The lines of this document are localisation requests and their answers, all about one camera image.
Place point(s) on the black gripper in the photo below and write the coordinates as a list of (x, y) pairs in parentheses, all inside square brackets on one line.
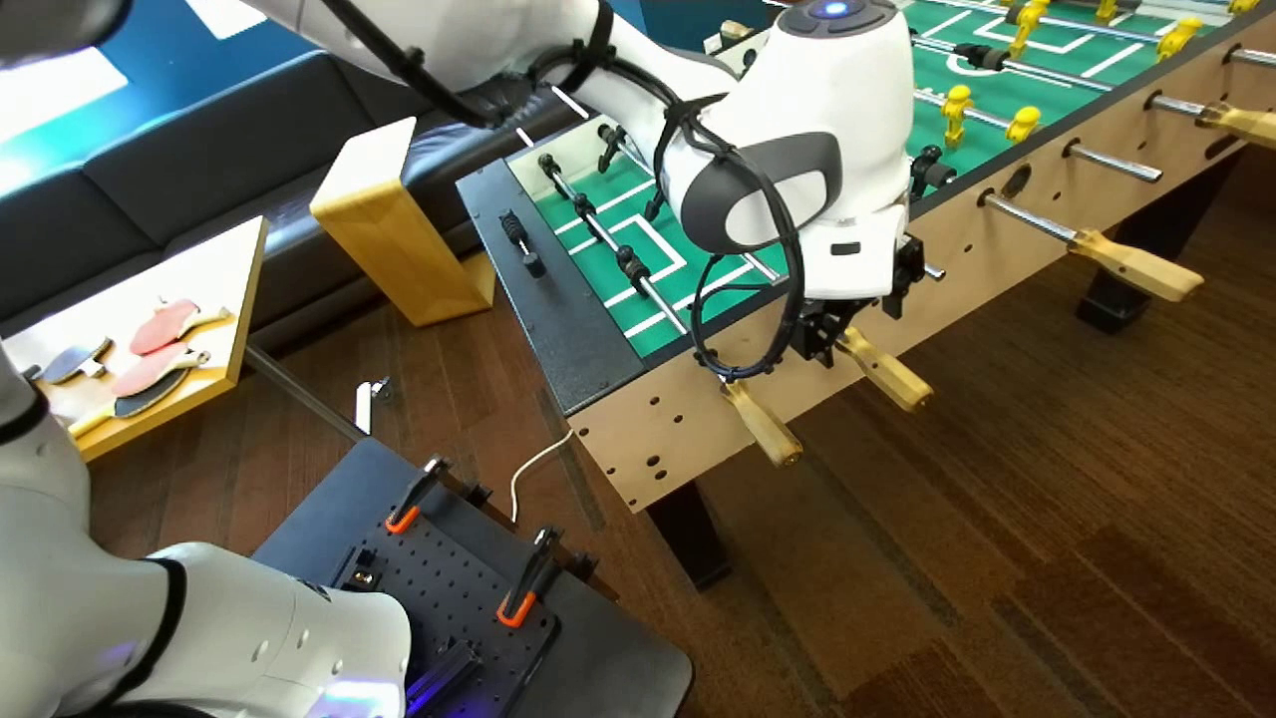
[(824, 326)]

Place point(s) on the rod with wooden handle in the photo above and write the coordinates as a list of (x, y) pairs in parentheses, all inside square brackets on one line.
[(1226, 117), (888, 372), (1123, 260), (769, 432)]

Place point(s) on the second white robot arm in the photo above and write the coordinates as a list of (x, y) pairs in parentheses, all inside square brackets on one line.
[(193, 623)]

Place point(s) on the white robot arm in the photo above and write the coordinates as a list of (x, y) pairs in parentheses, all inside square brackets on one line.
[(802, 150)]

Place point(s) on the foosball table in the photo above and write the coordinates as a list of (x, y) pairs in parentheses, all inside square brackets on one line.
[(632, 319)]

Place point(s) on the short metal rod end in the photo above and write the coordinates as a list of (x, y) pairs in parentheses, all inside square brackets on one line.
[(1134, 170)]

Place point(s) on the right orange black clamp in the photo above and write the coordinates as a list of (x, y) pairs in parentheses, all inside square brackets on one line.
[(524, 597)]

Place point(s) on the orange black clamp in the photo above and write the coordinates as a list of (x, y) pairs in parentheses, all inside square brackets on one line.
[(410, 505), (524, 597)]

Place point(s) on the black perforated mounting board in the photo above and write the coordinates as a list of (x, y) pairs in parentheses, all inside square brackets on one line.
[(459, 659)]

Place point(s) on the left orange black clamp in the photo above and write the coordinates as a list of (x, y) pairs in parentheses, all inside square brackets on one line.
[(410, 505)]

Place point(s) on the dark sofa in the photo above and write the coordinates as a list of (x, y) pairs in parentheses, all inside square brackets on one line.
[(212, 133)]

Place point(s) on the wooden tray with paddles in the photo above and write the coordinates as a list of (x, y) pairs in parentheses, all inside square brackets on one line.
[(155, 345)]

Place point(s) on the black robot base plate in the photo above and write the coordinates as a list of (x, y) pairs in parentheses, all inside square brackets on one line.
[(604, 665)]

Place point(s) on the grey metal bracket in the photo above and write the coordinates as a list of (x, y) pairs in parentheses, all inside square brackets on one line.
[(363, 404)]

